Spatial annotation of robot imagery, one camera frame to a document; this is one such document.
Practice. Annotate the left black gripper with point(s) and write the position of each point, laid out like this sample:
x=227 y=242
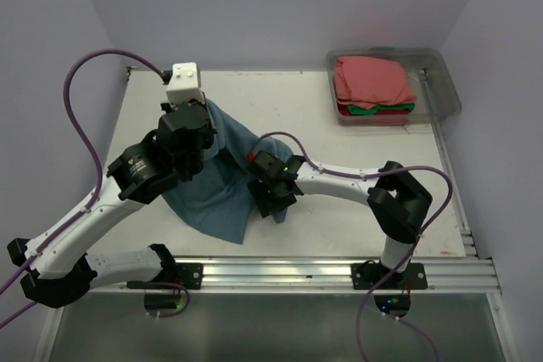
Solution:
x=210 y=129

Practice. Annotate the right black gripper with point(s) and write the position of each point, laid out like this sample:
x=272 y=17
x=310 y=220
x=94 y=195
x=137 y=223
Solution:
x=265 y=203

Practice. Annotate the blue t-shirt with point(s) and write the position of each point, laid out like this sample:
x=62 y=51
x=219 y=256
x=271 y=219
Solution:
x=217 y=201

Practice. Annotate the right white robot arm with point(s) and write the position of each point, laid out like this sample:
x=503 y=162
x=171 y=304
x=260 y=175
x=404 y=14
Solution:
x=397 y=200

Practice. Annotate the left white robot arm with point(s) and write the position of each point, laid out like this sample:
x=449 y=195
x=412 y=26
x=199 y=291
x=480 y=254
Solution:
x=59 y=270

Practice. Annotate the folded red t-shirt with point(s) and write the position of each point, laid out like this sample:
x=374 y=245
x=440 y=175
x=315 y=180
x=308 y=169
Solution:
x=352 y=118

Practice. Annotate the folded green t-shirt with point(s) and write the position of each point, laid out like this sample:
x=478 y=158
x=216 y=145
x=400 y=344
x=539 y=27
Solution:
x=397 y=109

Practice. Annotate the clear plastic bin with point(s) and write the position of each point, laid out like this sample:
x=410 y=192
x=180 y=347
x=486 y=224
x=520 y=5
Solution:
x=427 y=74

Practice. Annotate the folded pink t-shirt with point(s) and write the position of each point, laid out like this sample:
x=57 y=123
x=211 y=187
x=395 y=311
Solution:
x=366 y=82

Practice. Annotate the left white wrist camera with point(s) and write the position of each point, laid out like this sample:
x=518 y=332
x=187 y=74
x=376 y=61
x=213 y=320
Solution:
x=185 y=84

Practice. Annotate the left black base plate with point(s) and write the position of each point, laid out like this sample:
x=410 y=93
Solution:
x=187 y=275

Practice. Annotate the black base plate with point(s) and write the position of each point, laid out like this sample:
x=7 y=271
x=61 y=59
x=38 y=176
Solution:
x=366 y=275
x=187 y=275

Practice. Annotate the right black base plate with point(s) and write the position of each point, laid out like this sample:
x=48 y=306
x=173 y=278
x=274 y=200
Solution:
x=366 y=275

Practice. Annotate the aluminium mounting rail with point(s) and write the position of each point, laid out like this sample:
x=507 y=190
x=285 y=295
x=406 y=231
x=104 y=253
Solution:
x=332 y=275

